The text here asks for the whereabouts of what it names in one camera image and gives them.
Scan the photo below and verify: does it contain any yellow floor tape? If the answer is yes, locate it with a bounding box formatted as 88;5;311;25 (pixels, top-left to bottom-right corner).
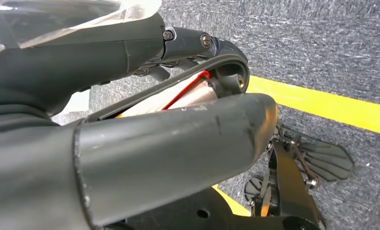
212;75;380;230

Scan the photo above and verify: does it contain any clear plastic film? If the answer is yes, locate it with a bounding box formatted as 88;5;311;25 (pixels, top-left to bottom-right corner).
0;0;162;59

